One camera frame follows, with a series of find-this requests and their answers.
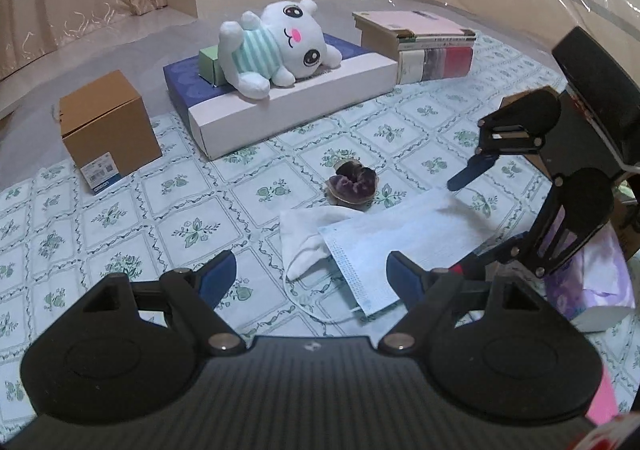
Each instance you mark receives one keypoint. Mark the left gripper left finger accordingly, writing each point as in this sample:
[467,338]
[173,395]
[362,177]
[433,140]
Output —
[205,286]

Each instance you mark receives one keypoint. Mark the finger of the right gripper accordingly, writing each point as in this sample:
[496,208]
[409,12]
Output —
[474,266]
[472,172]

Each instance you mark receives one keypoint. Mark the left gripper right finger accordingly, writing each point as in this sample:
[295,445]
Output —
[426,294]

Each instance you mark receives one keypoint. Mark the blue disposable face mask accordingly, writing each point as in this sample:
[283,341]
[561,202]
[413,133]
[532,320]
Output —
[433,229]

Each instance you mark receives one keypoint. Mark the white cloth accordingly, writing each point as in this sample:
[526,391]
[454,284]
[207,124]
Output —
[302,245]

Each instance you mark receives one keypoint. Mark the purple velvet scrunchie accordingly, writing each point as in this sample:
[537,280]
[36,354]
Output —
[352,184]

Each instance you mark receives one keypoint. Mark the open cardboard tray box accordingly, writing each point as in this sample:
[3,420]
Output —
[583,173]

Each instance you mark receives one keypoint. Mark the floral patterned tablecloth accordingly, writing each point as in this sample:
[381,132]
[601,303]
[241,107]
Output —
[58,239]

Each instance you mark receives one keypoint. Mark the purple tissue pack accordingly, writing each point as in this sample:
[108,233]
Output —
[593,290]

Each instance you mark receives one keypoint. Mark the stack of books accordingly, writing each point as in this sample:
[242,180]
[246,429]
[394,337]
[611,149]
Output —
[425,46]

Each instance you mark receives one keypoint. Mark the long white blue box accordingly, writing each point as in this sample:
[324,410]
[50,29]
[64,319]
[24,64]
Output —
[221,121]

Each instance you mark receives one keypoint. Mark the small brown cardboard box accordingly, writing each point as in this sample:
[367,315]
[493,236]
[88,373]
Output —
[107,131]

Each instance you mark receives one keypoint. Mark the small green box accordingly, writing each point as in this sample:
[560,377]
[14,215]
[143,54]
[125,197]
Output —
[209,67]

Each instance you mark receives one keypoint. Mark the white plush bunny toy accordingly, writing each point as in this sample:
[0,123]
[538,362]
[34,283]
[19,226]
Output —
[278,47]

